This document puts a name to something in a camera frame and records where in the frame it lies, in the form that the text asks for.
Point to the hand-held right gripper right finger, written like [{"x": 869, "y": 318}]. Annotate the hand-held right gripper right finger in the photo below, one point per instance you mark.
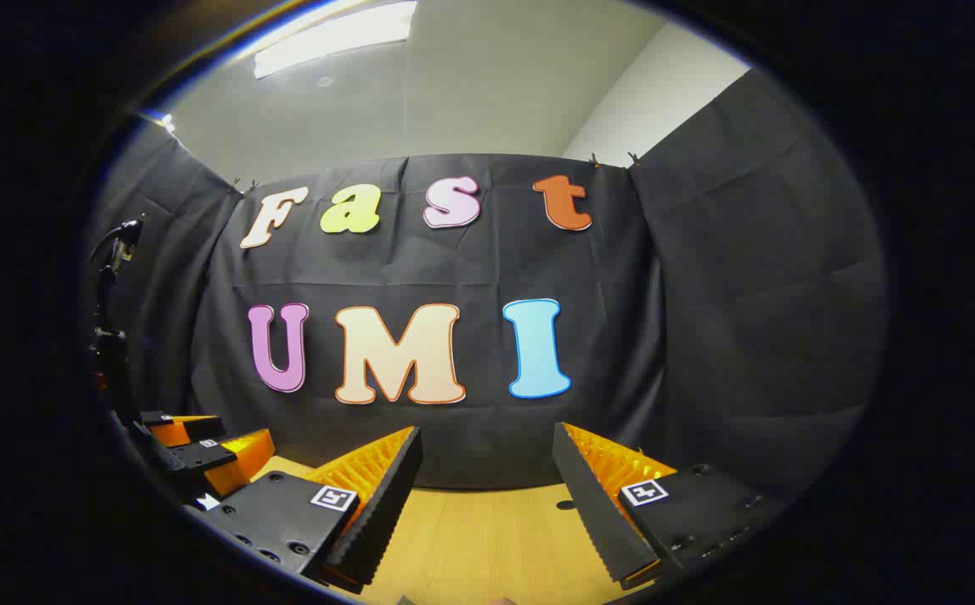
[{"x": 592, "y": 512}]

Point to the ceiling light panel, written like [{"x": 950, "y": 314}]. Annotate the ceiling light panel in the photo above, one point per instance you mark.
[{"x": 328, "y": 38}]

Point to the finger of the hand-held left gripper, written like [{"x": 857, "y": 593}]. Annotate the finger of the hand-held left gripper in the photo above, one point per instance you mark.
[
  {"x": 172, "y": 433},
  {"x": 202, "y": 458}
]

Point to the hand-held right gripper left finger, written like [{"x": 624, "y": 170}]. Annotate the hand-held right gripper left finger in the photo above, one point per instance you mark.
[{"x": 387, "y": 504}]

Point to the black backdrop cloth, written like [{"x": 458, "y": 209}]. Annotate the black backdrop cloth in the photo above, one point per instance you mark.
[{"x": 706, "y": 319}]

